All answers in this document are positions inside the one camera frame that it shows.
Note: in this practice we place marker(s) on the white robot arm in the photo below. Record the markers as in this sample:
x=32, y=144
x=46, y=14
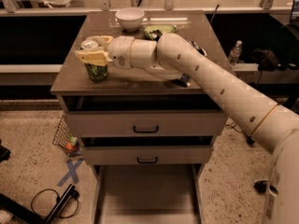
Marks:
x=273, y=126

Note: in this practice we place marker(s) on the green soda can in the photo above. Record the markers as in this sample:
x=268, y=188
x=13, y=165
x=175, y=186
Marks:
x=96, y=73

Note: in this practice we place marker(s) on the blue chip bag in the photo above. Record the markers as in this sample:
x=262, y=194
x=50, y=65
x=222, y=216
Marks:
x=184, y=79

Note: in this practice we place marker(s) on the orange green item in basket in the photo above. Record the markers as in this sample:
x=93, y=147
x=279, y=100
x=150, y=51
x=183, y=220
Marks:
x=71, y=145

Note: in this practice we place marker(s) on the black office chair base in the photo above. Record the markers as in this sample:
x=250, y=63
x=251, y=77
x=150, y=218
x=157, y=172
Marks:
x=260, y=186

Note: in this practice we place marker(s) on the wire mesh basket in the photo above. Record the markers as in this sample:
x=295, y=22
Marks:
x=61, y=137

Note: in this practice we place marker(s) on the green chip bag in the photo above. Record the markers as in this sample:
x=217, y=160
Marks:
x=154, y=32

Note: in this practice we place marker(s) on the grey drawer cabinet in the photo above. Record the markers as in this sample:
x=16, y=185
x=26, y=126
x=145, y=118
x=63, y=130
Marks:
x=73, y=79

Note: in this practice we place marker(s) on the middle drawer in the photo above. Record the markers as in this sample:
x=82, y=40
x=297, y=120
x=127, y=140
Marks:
x=147, y=150

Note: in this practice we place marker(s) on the clear plastic water bottle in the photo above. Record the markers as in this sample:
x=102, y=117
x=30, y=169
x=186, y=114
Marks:
x=235, y=52

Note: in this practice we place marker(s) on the white ceramic bowl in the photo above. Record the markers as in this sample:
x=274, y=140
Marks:
x=130, y=19

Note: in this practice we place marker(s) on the open bottom drawer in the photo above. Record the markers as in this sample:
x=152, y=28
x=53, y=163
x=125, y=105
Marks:
x=147, y=194

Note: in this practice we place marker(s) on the top drawer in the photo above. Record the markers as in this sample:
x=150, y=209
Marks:
x=143, y=115

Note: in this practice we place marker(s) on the black stand with cable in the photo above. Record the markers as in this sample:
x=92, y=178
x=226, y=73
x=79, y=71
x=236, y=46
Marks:
x=46, y=206

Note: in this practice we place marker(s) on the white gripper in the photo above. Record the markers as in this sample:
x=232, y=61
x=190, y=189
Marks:
x=120, y=51

